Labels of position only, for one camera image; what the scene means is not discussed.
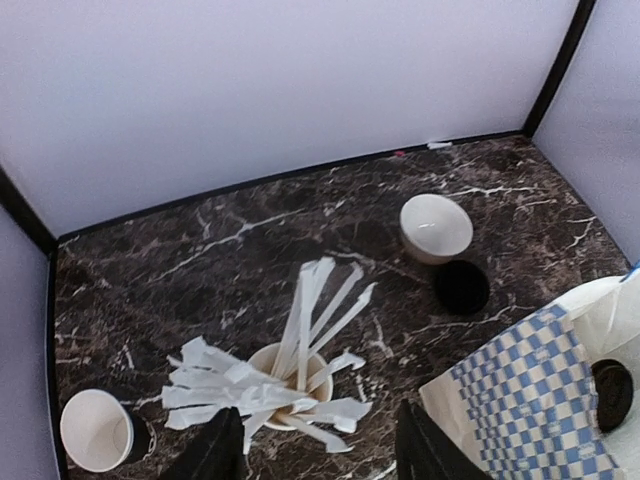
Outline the blue checkered paper bag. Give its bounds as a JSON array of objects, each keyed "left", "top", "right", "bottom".
[{"left": 419, "top": 270, "right": 639, "bottom": 479}]

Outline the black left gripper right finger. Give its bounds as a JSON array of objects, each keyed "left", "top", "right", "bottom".
[{"left": 395, "top": 399, "right": 490, "bottom": 480}]

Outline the bundle of wrapped straws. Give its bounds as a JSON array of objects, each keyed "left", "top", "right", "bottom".
[{"left": 160, "top": 257, "right": 375, "bottom": 454}]

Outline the stack of black lids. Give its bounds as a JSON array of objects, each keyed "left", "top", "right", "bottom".
[{"left": 434, "top": 260, "right": 490, "bottom": 315}]

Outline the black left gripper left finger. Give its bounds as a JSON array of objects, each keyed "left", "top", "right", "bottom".
[{"left": 164, "top": 407, "right": 246, "bottom": 480}]

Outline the white ceramic bowl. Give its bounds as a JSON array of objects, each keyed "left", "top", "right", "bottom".
[{"left": 399, "top": 194, "right": 474, "bottom": 265}]

